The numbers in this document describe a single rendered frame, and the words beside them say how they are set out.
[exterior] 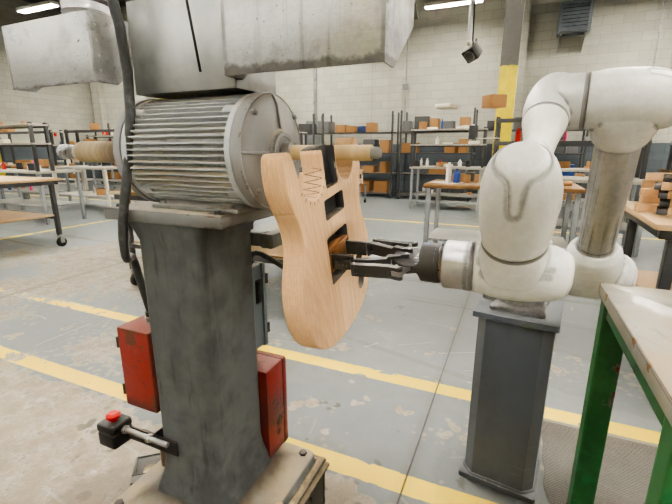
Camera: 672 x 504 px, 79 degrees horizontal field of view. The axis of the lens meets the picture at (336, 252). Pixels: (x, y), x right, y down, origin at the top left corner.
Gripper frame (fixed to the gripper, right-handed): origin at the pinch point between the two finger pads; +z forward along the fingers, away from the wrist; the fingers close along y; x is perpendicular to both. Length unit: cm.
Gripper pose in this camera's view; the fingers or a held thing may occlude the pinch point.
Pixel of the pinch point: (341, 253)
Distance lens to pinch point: 83.5
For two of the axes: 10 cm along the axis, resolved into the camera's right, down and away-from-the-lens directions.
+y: 4.0, -3.8, 8.4
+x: -0.8, -9.2, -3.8
